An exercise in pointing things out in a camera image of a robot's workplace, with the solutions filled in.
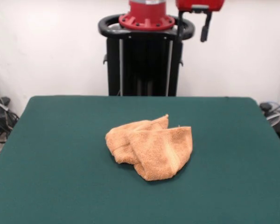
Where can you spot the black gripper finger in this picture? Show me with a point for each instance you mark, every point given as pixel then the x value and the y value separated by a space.
pixel 180 28
pixel 205 30

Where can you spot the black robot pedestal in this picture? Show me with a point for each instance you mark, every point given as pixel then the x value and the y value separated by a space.
pixel 142 70

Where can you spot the dark green table cloth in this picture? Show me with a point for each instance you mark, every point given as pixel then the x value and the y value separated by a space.
pixel 60 163

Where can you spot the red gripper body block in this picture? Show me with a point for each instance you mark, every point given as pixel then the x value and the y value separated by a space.
pixel 200 3

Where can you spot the orange terry towel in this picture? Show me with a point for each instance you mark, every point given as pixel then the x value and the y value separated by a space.
pixel 154 149

